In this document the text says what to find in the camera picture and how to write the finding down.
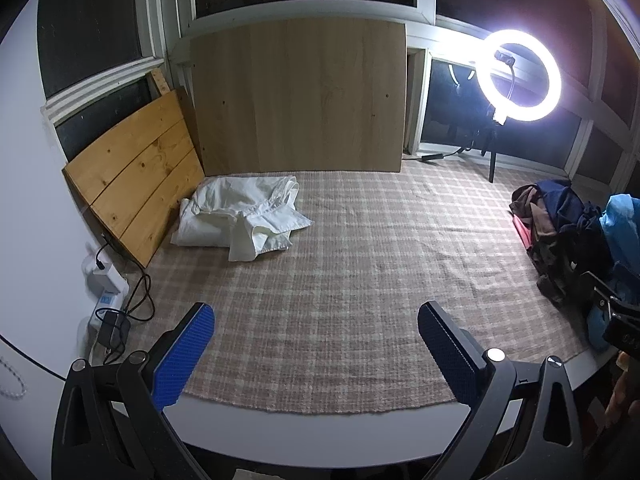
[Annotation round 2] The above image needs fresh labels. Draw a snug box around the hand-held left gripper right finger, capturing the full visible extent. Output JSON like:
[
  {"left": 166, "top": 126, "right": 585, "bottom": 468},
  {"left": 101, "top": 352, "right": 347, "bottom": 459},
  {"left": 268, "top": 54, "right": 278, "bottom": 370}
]
[{"left": 417, "top": 301, "right": 586, "bottom": 480}]

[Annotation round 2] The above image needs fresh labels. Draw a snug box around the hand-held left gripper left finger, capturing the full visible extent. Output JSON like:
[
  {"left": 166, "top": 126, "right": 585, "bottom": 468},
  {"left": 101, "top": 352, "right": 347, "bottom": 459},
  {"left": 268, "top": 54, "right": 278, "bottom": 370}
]
[{"left": 50, "top": 301, "right": 216, "bottom": 480}]

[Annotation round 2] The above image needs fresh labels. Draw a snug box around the blue jacket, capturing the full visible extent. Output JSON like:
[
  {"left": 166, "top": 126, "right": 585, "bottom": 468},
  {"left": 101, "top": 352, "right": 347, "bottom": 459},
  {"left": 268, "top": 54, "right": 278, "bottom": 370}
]
[{"left": 587, "top": 192, "right": 640, "bottom": 346}]

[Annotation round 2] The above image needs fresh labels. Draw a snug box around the black charger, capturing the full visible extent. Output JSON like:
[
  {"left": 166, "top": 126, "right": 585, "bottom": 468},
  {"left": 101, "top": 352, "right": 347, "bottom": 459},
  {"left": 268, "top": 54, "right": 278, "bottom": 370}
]
[{"left": 97, "top": 310, "right": 132, "bottom": 348}]

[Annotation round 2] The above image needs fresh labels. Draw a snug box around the white power strip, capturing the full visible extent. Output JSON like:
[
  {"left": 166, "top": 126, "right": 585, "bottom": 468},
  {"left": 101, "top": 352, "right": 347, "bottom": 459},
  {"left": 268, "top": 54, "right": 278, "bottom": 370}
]
[{"left": 82, "top": 255, "right": 131, "bottom": 341}]

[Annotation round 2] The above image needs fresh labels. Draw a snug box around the plaid mat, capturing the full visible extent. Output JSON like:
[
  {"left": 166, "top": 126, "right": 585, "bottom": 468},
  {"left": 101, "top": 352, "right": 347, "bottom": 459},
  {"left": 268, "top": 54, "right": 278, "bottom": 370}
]
[{"left": 122, "top": 167, "right": 608, "bottom": 416}]

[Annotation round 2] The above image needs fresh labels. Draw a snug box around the pink cloth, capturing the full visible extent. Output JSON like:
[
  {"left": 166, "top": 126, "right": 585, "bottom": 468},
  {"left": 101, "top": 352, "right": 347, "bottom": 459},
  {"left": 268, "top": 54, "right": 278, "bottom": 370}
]
[{"left": 512, "top": 215, "right": 538, "bottom": 252}]

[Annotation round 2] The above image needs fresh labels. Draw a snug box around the white garment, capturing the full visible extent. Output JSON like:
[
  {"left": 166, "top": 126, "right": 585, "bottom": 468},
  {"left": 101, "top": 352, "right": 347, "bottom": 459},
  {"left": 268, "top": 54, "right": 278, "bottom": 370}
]
[{"left": 171, "top": 175, "right": 312, "bottom": 263}]

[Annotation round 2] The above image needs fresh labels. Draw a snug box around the brown garment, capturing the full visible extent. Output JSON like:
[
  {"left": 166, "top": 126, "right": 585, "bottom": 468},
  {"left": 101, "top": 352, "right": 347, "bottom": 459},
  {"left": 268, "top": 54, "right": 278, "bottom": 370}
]
[{"left": 510, "top": 183, "right": 566, "bottom": 261}]

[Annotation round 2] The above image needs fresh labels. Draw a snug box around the pine plank board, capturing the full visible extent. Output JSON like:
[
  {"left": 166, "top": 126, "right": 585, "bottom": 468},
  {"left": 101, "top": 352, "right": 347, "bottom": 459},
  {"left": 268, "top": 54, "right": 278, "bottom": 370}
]
[{"left": 61, "top": 87, "right": 206, "bottom": 268}]

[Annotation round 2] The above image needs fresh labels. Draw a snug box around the black tripod stand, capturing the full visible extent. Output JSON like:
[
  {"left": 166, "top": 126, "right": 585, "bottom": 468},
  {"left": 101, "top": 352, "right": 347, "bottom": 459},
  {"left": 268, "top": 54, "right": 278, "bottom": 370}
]
[{"left": 480, "top": 110, "right": 506, "bottom": 183}]

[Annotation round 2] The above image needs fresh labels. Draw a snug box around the narrow wooden slat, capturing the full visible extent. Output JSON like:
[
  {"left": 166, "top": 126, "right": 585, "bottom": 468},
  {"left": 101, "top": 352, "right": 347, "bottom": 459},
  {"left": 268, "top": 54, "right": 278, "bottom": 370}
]
[{"left": 147, "top": 66, "right": 173, "bottom": 98}]

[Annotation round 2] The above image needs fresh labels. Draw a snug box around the large plywood board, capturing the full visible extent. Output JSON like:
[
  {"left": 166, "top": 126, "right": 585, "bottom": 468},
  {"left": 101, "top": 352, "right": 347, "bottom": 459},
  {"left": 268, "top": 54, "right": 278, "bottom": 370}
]
[{"left": 189, "top": 19, "right": 408, "bottom": 177}]

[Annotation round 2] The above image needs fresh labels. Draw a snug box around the black phone holder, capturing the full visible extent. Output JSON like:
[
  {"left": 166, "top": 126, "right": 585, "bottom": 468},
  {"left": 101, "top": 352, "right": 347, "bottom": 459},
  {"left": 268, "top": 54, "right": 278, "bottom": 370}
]
[{"left": 494, "top": 49, "right": 517, "bottom": 111}]

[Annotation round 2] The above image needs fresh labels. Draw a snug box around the black cable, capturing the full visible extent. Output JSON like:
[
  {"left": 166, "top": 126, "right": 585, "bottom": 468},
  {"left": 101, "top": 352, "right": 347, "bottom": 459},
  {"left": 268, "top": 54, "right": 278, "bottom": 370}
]
[
  {"left": 97, "top": 232, "right": 156, "bottom": 323},
  {"left": 414, "top": 144, "right": 472, "bottom": 162}
]

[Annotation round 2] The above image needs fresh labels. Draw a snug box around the white beaded cord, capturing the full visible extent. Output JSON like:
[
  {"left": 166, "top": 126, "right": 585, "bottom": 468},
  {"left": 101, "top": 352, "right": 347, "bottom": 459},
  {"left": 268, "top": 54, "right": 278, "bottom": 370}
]
[{"left": 0, "top": 355, "right": 27, "bottom": 402}]

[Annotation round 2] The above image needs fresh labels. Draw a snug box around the ring light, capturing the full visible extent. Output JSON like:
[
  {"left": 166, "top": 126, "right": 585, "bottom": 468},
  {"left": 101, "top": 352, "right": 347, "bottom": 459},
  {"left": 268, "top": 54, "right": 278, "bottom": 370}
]
[{"left": 475, "top": 27, "right": 563, "bottom": 123}]

